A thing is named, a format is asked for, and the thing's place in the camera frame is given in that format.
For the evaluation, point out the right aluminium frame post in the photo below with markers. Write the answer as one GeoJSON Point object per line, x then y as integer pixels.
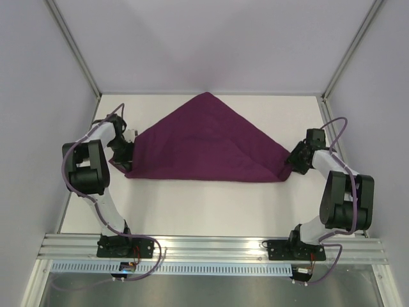
{"type": "Point", "coordinates": [358, 38]}

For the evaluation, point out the aluminium frame post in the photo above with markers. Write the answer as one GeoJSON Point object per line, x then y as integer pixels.
{"type": "Point", "coordinates": [358, 38]}
{"type": "Point", "coordinates": [64, 29]}

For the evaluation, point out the purple surgical drape cloth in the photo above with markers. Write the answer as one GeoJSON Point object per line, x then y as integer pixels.
{"type": "Point", "coordinates": [204, 139]}

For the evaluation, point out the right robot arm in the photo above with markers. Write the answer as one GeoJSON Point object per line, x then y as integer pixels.
{"type": "Point", "coordinates": [347, 202]}

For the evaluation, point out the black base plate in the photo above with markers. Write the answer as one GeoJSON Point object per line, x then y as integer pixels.
{"type": "Point", "coordinates": [124, 247]}
{"type": "Point", "coordinates": [299, 251]}

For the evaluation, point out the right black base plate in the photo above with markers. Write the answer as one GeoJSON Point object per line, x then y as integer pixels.
{"type": "Point", "coordinates": [299, 251]}

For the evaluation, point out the white slotted cable duct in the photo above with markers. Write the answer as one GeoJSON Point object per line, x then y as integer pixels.
{"type": "Point", "coordinates": [174, 268]}

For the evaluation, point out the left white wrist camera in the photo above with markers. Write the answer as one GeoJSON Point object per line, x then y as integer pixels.
{"type": "Point", "coordinates": [130, 135]}

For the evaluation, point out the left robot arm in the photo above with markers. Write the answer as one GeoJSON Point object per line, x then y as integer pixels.
{"type": "Point", "coordinates": [85, 171]}

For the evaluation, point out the aluminium mounting rail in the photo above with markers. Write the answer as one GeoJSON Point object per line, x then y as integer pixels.
{"type": "Point", "coordinates": [356, 250]}

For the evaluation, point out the left aluminium frame post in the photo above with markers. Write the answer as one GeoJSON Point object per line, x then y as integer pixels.
{"type": "Point", "coordinates": [64, 29]}

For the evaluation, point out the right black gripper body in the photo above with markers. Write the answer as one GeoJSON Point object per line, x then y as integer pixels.
{"type": "Point", "coordinates": [296, 158]}

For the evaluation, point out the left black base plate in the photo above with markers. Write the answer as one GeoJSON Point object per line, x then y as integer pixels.
{"type": "Point", "coordinates": [124, 247]}

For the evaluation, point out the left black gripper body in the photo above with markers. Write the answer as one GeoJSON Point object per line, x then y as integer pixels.
{"type": "Point", "coordinates": [122, 151]}

